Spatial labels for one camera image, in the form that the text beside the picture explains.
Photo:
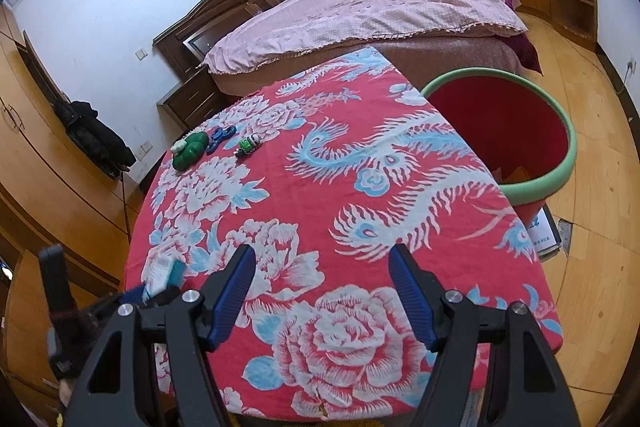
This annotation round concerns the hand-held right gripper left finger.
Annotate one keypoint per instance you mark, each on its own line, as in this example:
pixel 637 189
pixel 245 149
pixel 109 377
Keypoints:
pixel 230 302

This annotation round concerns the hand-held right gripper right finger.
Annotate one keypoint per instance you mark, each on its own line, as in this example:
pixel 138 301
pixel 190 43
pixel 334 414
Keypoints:
pixel 412 297

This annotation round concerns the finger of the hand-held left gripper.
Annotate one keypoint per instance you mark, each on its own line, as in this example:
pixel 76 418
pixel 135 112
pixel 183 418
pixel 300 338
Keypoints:
pixel 176 274
pixel 134 296

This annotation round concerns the white tube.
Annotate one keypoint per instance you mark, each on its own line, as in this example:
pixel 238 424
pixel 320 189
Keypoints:
pixel 159 277

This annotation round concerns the orange box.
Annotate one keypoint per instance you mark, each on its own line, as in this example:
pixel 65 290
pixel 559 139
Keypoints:
pixel 520 174

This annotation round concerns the red bin with green rim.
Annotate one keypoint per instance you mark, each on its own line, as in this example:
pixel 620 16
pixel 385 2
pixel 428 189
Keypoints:
pixel 480 117

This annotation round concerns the green toy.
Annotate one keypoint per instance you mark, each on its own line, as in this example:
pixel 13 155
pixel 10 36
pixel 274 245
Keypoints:
pixel 190 149

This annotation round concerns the red floral tablecloth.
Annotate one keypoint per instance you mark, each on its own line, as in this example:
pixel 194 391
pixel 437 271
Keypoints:
pixel 325 187

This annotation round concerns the blue fidget spinner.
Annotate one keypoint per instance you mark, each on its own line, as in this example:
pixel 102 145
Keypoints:
pixel 220 139

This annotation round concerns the white cardboard box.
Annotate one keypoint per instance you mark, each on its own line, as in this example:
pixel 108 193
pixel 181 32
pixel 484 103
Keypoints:
pixel 542 232

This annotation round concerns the small green toy car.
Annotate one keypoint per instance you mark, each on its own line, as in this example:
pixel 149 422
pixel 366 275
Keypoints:
pixel 249 146

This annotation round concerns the light wooden wardrobe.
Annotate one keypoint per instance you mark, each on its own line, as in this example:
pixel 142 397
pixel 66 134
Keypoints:
pixel 45 167

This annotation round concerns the black coat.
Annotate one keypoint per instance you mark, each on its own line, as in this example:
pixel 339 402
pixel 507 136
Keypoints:
pixel 95 137

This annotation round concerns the dark wooden nightstand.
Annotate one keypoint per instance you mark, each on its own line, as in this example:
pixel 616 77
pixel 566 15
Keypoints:
pixel 192 99

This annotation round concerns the brown bed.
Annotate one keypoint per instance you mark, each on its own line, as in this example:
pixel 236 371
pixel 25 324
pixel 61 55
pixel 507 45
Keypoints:
pixel 450 52

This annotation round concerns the dark wooden headboard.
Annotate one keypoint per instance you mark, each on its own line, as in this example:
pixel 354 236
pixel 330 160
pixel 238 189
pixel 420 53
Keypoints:
pixel 215 17

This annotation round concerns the maroon cloth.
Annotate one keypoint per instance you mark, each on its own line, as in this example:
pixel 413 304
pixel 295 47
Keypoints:
pixel 525 47

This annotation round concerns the bed with pink blanket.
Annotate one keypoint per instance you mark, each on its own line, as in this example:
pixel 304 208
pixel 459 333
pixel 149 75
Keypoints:
pixel 375 12

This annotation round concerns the white wall socket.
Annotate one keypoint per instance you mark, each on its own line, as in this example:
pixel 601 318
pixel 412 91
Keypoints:
pixel 146 149
pixel 631 68

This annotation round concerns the white wall switch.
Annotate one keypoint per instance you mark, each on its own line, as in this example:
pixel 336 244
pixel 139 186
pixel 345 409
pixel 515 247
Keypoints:
pixel 141 54

